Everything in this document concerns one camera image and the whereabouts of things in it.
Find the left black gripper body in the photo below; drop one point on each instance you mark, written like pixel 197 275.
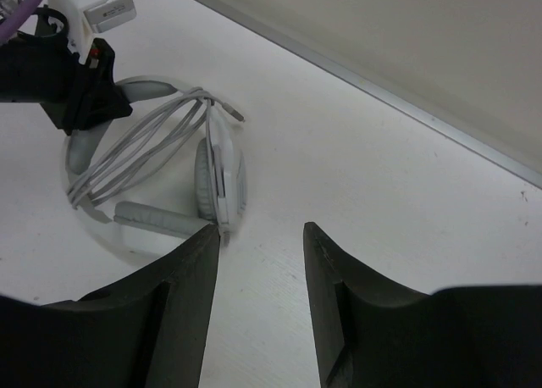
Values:
pixel 40 68

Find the back metal rail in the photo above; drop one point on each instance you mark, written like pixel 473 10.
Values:
pixel 369 85

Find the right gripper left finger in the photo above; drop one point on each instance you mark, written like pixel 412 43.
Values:
pixel 148 329

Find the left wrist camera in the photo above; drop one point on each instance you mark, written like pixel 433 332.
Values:
pixel 88 18

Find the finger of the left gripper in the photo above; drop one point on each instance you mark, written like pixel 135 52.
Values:
pixel 108 102

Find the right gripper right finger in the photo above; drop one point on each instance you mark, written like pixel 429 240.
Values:
pixel 370 331

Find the grey white headphones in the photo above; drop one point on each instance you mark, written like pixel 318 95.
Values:
pixel 145 148

